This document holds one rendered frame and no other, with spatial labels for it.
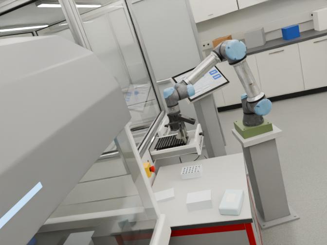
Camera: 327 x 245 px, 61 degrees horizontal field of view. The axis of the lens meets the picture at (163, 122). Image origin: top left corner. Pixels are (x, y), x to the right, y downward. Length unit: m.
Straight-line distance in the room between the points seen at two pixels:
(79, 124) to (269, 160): 1.66
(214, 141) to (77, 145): 2.31
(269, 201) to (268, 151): 0.42
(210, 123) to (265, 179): 0.91
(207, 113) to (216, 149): 0.42
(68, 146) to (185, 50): 2.85
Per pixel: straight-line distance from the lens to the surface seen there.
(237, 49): 1.77
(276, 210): 2.44
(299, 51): 4.74
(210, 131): 2.89
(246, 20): 5.33
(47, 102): 0.73
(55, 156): 0.68
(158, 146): 1.97
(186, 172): 1.76
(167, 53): 3.51
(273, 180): 2.28
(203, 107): 2.80
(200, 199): 1.46
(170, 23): 3.46
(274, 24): 5.31
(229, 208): 1.38
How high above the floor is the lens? 1.65
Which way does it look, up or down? 18 degrees down
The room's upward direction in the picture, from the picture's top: 18 degrees counter-clockwise
